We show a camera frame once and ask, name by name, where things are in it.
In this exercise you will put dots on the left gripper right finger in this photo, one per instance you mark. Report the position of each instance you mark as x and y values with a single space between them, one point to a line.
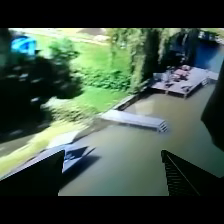
190 178

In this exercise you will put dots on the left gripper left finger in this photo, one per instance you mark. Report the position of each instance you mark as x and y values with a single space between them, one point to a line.
36 176

